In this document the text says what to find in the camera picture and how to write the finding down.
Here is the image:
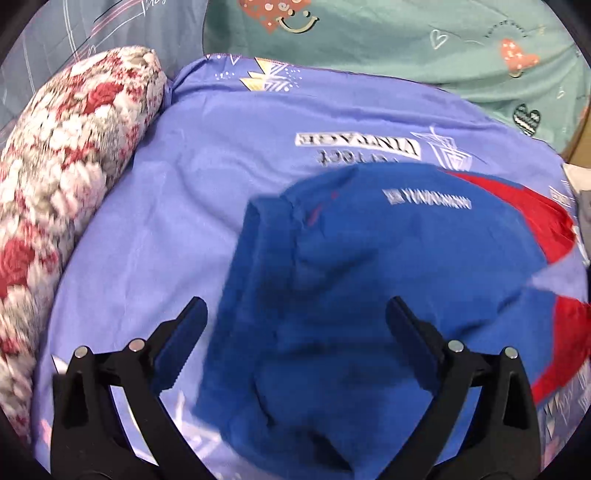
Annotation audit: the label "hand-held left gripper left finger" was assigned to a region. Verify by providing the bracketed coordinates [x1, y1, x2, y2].
[50, 296, 215, 480]

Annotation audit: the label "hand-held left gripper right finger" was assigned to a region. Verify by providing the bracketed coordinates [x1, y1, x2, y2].
[385, 296, 541, 480]

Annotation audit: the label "blue and red pants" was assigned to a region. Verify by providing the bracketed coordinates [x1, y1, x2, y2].
[222, 161, 591, 480]

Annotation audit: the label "purple printed blanket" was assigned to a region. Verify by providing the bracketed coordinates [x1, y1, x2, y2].
[30, 53, 591, 480]

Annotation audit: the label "red floral pillow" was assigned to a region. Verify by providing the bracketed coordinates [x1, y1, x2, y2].
[0, 45, 168, 444]

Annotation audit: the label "grey and white cloth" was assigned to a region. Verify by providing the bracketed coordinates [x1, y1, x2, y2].
[563, 164, 591, 268]

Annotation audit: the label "brown cardboard box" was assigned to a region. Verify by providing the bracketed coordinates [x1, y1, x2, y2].
[561, 106, 591, 167]

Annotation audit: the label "teal heart print blanket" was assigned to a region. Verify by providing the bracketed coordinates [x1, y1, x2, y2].
[202, 0, 591, 155]

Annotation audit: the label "grey-blue printed sheet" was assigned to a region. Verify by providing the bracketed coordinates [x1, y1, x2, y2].
[0, 0, 208, 139]

